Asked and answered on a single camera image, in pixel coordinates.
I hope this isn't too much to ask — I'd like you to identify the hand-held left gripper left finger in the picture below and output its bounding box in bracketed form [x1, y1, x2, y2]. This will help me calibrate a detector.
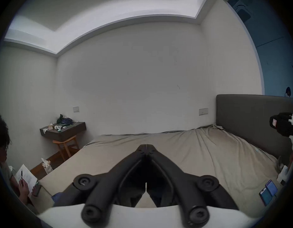
[54, 144, 146, 228]

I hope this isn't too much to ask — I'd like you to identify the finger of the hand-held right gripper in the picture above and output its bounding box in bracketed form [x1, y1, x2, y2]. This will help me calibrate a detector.
[270, 113, 293, 137]

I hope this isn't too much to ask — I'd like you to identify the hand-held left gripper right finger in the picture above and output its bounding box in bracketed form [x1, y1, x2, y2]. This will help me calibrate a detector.
[146, 144, 239, 228]

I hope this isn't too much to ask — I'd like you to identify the bed with beige sheet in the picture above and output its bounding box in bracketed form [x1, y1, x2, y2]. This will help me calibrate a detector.
[30, 125, 289, 219]

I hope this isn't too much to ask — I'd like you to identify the grey padded headboard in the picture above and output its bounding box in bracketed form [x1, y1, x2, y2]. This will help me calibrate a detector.
[216, 94, 293, 161]

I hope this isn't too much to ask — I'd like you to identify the white plastic device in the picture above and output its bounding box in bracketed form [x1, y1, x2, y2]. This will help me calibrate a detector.
[277, 165, 292, 187]

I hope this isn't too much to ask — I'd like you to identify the wooden stool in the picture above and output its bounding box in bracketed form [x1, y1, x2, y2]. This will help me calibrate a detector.
[53, 135, 80, 161]

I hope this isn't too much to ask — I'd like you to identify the smartphone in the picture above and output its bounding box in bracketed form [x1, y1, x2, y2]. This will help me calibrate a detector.
[265, 180, 279, 196]
[259, 188, 273, 206]

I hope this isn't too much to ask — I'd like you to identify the dark wall shelf with clutter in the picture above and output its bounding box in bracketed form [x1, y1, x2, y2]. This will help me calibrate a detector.
[40, 114, 87, 142]

